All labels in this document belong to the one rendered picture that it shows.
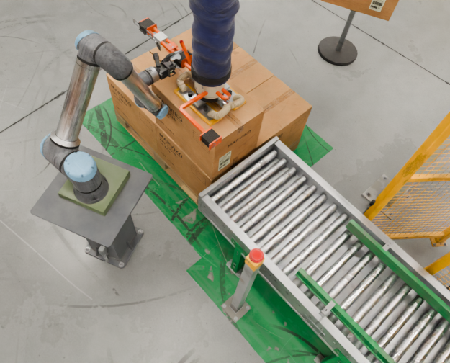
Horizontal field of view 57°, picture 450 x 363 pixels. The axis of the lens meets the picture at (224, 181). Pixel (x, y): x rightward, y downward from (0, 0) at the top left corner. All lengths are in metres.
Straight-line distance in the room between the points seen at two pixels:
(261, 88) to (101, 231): 1.60
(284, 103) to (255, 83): 0.28
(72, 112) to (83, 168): 0.28
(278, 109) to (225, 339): 1.64
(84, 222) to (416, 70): 3.50
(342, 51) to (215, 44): 2.51
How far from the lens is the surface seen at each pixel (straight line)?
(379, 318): 2.57
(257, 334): 2.92
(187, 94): 2.51
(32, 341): 3.06
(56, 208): 2.46
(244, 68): 3.31
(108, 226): 2.34
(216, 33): 2.07
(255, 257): 1.94
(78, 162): 2.19
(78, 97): 2.12
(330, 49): 4.44
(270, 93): 3.16
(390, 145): 3.89
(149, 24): 2.76
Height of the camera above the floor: 2.85
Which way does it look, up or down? 60 degrees down
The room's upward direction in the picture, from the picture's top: 8 degrees clockwise
